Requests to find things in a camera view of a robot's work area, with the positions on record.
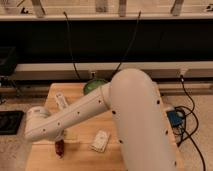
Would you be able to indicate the white rectangular box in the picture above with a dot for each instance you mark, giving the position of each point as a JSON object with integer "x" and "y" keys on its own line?
{"x": 100, "y": 141}

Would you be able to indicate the blue device box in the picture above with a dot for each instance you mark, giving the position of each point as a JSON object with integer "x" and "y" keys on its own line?
{"x": 174, "y": 119}

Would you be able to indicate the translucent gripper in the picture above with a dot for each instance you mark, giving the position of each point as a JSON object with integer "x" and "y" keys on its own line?
{"x": 69, "y": 135}

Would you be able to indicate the green bowl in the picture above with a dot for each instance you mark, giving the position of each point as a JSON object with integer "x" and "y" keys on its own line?
{"x": 92, "y": 85}

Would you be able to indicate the dark red pepper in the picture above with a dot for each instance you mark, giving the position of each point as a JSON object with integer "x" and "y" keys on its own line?
{"x": 59, "y": 148}

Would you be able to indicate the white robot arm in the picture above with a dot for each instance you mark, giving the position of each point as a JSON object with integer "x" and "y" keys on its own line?
{"x": 134, "y": 102}

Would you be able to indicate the black floor mat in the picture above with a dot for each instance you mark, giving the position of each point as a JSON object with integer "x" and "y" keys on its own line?
{"x": 10, "y": 122}

